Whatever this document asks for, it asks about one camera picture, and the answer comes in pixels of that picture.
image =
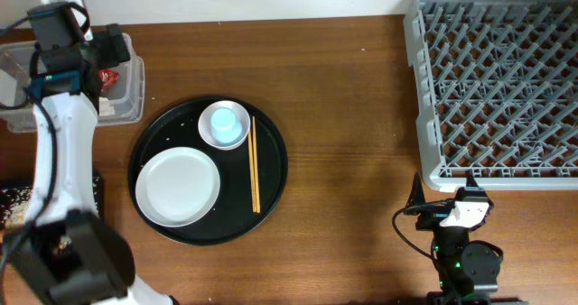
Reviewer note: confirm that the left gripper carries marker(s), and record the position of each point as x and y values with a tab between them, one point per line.
114	45

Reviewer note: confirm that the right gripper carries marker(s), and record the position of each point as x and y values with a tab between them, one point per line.
417	195

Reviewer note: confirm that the red snack wrapper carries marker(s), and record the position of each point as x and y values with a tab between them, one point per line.
109	78

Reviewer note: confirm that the white tissue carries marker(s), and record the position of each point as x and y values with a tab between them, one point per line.
105	109

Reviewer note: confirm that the white bowl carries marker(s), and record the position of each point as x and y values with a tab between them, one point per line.
205	127

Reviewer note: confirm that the light blue cup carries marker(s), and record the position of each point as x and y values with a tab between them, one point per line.
225	126

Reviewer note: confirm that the white plate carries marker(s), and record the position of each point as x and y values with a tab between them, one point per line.
177	187

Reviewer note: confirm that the wooden chopstick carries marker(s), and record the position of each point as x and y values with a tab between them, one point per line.
251	171
253	132

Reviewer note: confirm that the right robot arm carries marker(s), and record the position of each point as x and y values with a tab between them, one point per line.
468	269

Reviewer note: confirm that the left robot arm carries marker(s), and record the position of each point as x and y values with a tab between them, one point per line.
64	251

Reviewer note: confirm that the grey dishwasher rack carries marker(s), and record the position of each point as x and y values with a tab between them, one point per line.
496	84

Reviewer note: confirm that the black waste bin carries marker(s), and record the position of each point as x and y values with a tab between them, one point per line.
97	186

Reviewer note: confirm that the clear plastic bin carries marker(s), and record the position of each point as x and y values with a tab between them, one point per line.
127	96

